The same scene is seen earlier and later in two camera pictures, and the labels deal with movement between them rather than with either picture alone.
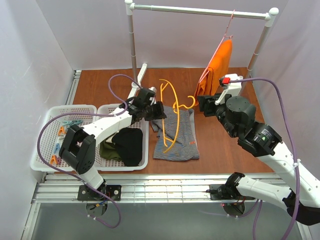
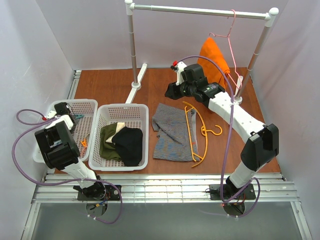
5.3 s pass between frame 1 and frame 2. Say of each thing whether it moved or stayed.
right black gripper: moved
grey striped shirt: stayed
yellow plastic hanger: moved
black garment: stayed
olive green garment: stayed
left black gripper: moved
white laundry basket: stayed
